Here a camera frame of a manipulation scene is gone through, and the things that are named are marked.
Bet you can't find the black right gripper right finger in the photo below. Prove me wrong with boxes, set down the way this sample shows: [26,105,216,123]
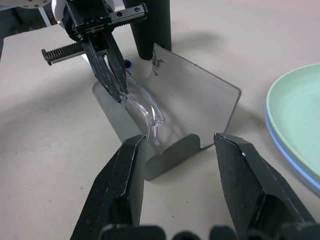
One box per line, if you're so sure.
[213,132,317,233]

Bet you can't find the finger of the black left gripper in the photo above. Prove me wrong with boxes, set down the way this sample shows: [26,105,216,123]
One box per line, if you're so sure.
[103,31,130,94]
[81,36,121,103]

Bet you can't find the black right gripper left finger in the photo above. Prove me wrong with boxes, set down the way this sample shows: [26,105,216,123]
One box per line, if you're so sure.
[71,134,148,240]

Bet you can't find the clear plastic glasses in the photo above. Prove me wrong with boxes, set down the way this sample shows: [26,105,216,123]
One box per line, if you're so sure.
[116,69,167,147]

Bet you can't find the blue plate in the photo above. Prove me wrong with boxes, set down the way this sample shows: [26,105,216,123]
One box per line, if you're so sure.
[263,104,320,197]

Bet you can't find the green plate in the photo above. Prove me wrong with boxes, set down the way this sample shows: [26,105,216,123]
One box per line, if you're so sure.
[265,63,320,185]

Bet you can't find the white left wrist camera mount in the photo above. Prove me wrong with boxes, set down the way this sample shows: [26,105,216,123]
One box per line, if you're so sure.
[38,0,70,27]

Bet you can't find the black cylindrical post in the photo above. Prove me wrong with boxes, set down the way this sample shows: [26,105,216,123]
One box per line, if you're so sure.
[122,0,173,61]

